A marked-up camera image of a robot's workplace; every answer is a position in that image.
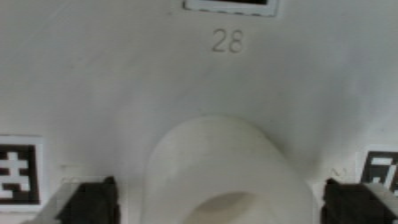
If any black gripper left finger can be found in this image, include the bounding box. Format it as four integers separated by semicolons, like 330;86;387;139
22;175;122;224

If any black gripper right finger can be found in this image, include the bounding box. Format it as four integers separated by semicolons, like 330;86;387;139
321;179;398;224

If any white round table top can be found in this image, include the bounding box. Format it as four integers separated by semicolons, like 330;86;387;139
0;0;398;224

